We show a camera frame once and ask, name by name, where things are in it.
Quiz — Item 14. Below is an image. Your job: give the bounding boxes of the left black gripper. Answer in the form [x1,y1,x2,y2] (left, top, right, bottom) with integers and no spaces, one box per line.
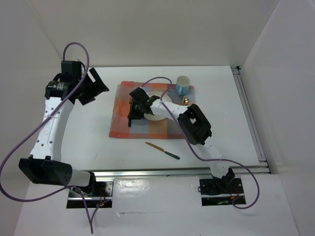
[75,67,108,106]

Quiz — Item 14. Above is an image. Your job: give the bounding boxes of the cream round plate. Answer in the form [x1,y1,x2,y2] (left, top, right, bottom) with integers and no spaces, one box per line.
[143,91,173,122]

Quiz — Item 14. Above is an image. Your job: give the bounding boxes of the orange grey checked placemat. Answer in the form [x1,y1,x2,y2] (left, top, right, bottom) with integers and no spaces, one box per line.
[109,81,197,140]

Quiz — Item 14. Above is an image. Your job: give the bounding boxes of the gold spoon dark handle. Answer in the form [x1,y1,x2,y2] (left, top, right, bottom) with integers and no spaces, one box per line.
[182,98,189,106]

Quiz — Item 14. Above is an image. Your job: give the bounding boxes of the blue white mug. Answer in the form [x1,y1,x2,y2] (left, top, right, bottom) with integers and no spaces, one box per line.
[176,76,190,96]

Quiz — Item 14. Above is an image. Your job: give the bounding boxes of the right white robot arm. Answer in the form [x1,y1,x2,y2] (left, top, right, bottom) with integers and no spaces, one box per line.
[128,87,235,193]

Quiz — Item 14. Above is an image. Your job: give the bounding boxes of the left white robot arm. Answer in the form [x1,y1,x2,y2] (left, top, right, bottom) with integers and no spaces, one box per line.
[19,60,109,196]

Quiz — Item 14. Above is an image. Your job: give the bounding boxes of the gold knife dark handle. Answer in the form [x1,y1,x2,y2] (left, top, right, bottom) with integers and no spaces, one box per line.
[145,142,180,160]

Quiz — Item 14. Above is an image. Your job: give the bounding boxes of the front aluminium rail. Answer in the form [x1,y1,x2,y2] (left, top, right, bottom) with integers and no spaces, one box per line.
[94,167,212,178]

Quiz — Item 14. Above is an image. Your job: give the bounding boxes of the aluminium rail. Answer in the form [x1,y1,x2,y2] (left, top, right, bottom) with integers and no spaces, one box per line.
[230,66,271,173]
[94,167,212,178]

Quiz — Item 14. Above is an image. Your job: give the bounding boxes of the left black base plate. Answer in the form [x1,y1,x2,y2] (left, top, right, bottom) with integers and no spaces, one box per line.
[66,180,113,209]

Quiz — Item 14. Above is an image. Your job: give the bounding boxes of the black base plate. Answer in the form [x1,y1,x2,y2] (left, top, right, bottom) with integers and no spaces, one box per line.
[197,178,246,207]
[66,180,113,209]

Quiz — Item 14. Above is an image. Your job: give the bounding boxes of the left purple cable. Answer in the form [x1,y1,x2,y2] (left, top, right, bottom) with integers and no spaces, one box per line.
[0,42,104,234]

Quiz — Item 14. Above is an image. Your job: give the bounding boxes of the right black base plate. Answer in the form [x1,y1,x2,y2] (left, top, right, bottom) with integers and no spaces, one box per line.
[197,178,246,207]

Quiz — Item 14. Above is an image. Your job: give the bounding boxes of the right aluminium rail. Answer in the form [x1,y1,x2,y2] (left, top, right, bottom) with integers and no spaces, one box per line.
[230,66,271,173]

